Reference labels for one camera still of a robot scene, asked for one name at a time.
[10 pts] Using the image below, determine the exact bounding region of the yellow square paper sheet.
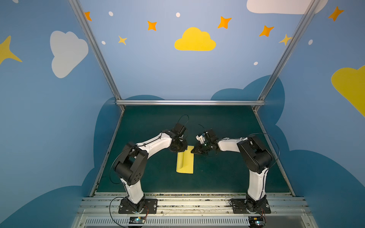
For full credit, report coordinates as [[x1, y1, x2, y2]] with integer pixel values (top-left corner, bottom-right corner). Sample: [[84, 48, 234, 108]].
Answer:
[[176, 145, 194, 174]]

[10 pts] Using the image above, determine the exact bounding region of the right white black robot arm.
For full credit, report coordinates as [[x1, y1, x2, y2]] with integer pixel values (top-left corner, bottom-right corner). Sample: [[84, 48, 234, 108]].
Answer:
[[192, 132, 273, 214]]

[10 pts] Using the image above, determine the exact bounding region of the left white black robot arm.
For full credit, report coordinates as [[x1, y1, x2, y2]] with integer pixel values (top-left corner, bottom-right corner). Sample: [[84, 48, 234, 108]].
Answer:
[[112, 127, 187, 213]]

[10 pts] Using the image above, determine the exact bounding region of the right green circuit board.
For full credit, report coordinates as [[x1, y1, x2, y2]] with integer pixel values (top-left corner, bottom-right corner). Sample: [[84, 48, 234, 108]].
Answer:
[[249, 217, 265, 228]]

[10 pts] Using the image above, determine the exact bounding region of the green circuit board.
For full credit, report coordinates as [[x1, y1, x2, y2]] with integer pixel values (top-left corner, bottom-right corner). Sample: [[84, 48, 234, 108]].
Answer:
[[128, 217, 146, 225], [249, 217, 265, 228]]

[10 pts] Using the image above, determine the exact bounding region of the left green circuit board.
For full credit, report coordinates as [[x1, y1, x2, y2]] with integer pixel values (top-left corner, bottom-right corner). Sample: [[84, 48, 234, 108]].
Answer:
[[128, 217, 146, 225]]

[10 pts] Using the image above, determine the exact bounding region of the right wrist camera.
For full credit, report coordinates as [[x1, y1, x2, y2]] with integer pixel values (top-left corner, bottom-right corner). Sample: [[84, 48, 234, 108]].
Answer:
[[196, 129, 219, 144]]

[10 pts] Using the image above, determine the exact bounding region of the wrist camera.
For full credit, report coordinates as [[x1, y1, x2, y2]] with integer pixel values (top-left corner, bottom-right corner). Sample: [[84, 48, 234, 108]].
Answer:
[[196, 129, 219, 144], [171, 123, 187, 137]]

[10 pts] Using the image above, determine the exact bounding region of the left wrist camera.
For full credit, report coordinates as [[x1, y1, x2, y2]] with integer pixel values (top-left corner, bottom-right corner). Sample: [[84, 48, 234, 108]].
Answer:
[[171, 123, 187, 137]]

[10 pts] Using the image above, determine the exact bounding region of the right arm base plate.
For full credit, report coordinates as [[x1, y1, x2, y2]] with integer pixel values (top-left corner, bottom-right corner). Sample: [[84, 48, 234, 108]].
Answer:
[[229, 198, 271, 214]]

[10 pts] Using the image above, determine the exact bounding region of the rear aluminium frame crossbar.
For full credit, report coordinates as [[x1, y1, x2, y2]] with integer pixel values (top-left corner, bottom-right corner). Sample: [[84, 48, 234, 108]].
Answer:
[[116, 100, 265, 106]]

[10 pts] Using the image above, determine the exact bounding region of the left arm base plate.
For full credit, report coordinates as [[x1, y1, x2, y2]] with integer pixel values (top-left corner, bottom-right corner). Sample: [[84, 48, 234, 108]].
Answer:
[[118, 198, 158, 214]]

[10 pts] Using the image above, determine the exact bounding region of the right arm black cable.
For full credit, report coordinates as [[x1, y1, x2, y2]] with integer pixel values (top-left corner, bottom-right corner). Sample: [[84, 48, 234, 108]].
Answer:
[[228, 132, 281, 221]]

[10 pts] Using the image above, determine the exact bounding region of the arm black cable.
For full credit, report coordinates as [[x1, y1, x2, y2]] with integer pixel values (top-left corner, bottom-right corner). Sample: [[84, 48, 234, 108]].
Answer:
[[228, 132, 281, 221], [108, 114, 190, 228]]

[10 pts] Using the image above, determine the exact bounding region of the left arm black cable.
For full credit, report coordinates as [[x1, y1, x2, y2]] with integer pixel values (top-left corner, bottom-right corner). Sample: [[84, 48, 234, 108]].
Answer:
[[108, 114, 190, 228]]

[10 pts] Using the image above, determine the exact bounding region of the front aluminium rail bed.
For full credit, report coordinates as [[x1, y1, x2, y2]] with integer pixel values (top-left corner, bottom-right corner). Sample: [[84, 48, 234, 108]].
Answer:
[[72, 192, 317, 228]]

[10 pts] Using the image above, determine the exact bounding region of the white slotted cable duct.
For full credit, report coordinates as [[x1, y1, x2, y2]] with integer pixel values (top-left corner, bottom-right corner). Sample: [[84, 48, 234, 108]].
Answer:
[[84, 217, 250, 228]]

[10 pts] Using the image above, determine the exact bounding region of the left aluminium frame post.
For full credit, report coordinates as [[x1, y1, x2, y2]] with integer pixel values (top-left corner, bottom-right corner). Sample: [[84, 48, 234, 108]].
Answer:
[[68, 0, 122, 102]]

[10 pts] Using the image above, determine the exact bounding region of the aluminium frame post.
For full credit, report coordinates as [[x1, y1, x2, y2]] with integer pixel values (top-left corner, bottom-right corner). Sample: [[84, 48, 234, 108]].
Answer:
[[253, 0, 320, 113], [68, 0, 122, 102]]

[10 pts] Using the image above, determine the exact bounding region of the right aluminium frame post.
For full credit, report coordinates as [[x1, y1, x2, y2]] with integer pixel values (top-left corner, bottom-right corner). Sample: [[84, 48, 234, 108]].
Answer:
[[253, 0, 320, 113]]

